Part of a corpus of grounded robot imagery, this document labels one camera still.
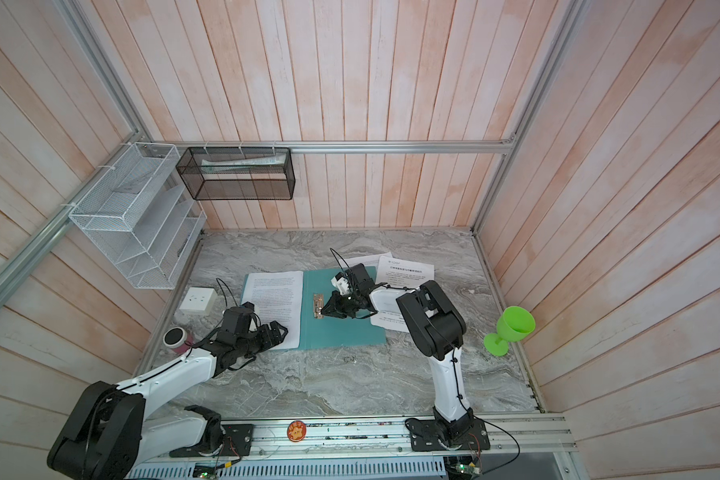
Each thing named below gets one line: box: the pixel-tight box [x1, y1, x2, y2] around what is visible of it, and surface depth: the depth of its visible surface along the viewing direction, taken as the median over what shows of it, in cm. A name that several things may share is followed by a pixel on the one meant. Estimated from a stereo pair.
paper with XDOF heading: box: [370, 256, 435, 333], surface depth 109 cm
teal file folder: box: [241, 273, 249, 307], surface depth 106 cm
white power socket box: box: [179, 287, 217, 315], surface depth 97 cm
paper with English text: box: [242, 271, 303, 350], surface depth 103 cm
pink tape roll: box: [162, 326, 192, 353], surface depth 87 cm
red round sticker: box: [287, 420, 307, 443], surface depth 76 cm
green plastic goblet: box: [484, 306, 536, 357], surface depth 81 cm
